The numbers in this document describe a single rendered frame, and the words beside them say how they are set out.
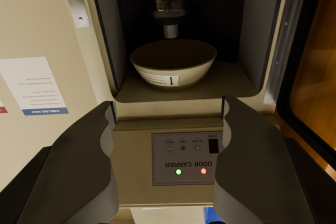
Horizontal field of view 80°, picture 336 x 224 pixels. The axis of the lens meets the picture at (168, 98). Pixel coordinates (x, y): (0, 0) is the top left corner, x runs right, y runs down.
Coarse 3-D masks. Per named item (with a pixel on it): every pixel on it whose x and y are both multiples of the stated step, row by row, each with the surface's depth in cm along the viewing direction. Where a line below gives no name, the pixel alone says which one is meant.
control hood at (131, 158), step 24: (144, 120) 38; (168, 120) 38; (192, 120) 37; (216, 120) 37; (120, 144) 36; (144, 144) 36; (120, 168) 35; (144, 168) 35; (120, 192) 34; (144, 192) 34; (168, 192) 34; (192, 192) 33
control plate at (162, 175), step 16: (160, 144) 35; (176, 144) 35; (192, 144) 35; (208, 144) 35; (160, 160) 35; (176, 160) 35; (192, 160) 34; (208, 160) 34; (160, 176) 34; (176, 176) 34; (192, 176) 34; (208, 176) 34
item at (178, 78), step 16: (144, 48) 46; (160, 48) 48; (176, 48) 49; (192, 48) 47; (208, 48) 43; (144, 64) 45; (160, 64) 49; (176, 64) 49; (192, 64) 47; (208, 64) 37; (144, 80) 41; (160, 80) 37; (176, 80) 36; (192, 80) 38
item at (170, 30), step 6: (174, 18) 34; (180, 18) 34; (186, 18) 35; (156, 24) 36; (162, 24) 35; (168, 24) 35; (174, 24) 35; (168, 30) 38; (174, 30) 38; (168, 36) 38; (174, 36) 38
